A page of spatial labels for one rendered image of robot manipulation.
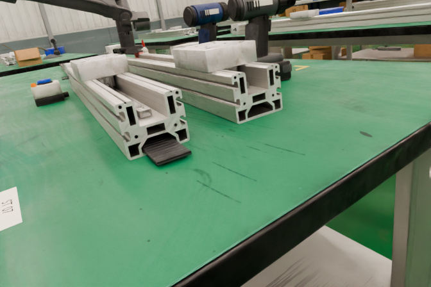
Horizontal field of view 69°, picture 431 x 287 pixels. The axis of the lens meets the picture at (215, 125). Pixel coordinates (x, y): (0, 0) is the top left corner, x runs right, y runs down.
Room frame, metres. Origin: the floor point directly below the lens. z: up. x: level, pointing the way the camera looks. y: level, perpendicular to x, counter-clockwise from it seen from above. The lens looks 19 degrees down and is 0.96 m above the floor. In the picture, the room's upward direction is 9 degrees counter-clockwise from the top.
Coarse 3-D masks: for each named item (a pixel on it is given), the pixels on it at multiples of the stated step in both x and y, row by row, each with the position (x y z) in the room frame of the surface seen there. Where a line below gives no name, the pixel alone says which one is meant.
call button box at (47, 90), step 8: (56, 80) 1.02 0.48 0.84; (32, 88) 0.94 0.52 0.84; (40, 88) 0.95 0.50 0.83; (48, 88) 0.96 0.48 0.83; (56, 88) 0.97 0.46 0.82; (40, 96) 0.95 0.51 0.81; (48, 96) 0.96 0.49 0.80; (56, 96) 0.97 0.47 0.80; (64, 96) 1.00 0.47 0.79; (40, 104) 0.94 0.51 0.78
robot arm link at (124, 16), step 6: (126, 12) 1.21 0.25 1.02; (132, 12) 1.28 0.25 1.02; (138, 12) 1.29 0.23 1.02; (144, 12) 1.30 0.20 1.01; (120, 18) 1.21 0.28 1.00; (126, 18) 1.22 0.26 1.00; (132, 18) 1.26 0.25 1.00; (138, 18) 1.26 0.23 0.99; (144, 18) 1.27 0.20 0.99; (126, 24) 1.23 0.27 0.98; (138, 24) 1.27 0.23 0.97; (144, 24) 1.28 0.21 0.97; (150, 24) 1.29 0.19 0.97; (138, 30) 1.29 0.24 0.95; (144, 30) 1.30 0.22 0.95
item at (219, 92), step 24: (144, 72) 0.95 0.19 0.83; (168, 72) 0.80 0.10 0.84; (192, 72) 0.64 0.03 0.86; (216, 72) 0.55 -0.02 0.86; (240, 72) 0.52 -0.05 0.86; (264, 72) 0.54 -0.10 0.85; (192, 96) 0.66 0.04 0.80; (216, 96) 0.56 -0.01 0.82; (240, 96) 0.51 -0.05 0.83; (264, 96) 0.53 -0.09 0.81; (240, 120) 0.51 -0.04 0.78
